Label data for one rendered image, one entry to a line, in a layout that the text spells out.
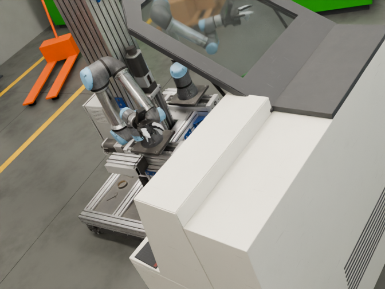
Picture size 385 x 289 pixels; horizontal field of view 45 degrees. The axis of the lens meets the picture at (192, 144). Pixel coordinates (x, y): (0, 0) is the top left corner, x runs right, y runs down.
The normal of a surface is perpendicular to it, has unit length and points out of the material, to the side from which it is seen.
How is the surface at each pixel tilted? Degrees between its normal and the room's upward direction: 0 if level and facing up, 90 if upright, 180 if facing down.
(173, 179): 0
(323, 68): 0
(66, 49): 90
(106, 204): 0
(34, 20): 90
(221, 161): 90
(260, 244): 90
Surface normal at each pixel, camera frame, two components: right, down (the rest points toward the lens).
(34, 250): -0.32, -0.74
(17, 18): 0.83, 0.08
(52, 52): -0.06, 0.64
